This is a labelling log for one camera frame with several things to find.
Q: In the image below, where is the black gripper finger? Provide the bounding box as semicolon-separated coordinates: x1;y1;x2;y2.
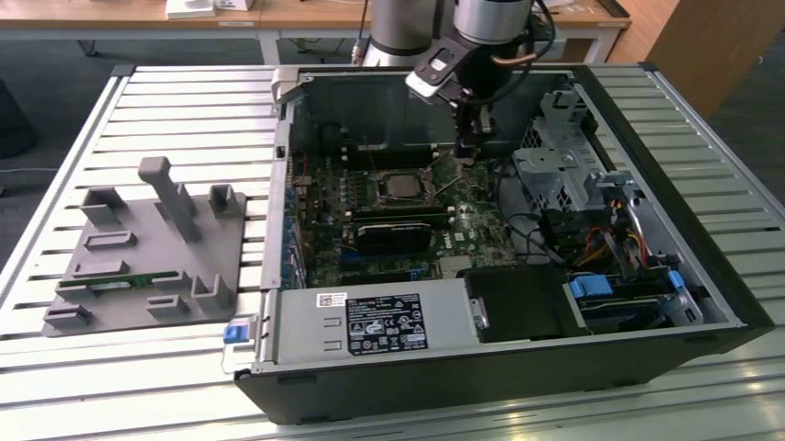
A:
457;106;475;161
471;106;495;161

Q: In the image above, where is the black graphics card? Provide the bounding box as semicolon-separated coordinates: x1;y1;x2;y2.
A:
353;221;434;256

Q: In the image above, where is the silver chipset heatsink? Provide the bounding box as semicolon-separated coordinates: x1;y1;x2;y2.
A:
439;255;478;277

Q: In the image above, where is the silver perforated drive cage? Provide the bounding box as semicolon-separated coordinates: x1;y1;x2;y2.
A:
511;89;614;212

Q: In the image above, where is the green RAM stick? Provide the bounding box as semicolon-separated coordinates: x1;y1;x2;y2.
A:
59;270;186;295

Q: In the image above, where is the wooden desk white frame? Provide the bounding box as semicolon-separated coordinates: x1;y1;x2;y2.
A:
0;0;633;65

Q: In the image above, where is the black expansion slot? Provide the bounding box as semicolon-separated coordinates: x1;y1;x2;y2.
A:
339;268;425;284

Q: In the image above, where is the black silver PC case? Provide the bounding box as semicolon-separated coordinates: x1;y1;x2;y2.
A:
232;62;777;426

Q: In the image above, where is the black cable bundle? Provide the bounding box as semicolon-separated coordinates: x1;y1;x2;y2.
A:
499;209;594;270

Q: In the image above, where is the copper coloured cable sleeve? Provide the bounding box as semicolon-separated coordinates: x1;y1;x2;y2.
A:
493;52;539;69

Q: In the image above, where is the silver green CPU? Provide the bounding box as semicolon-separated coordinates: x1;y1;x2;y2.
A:
383;175;431;198

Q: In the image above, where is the blue disk carrier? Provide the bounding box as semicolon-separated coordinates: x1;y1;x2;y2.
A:
565;271;670;333

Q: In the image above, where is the wooden cabinet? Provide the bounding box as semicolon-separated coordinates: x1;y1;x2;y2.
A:
612;0;785;119

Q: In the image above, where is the coloured power wire bundle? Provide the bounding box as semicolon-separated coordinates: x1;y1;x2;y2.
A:
575;192;653;273

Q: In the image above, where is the white cardboard box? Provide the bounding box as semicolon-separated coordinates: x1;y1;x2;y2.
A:
164;0;218;20

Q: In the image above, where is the green motherboard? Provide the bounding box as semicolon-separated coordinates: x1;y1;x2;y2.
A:
284;145;523;289

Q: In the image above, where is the CPU socket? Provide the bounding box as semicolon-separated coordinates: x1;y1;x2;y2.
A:
374;169;438;206

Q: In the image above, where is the blue case latch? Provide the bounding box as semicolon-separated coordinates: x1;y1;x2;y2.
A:
223;319;258;345

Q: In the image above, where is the silver power supply unit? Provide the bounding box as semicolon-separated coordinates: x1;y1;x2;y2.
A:
251;278;477;374

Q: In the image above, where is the grey plastic parts rack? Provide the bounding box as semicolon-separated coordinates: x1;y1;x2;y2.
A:
39;155;250;339

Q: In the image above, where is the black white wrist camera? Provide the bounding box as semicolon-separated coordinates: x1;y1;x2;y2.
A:
403;39;475;109

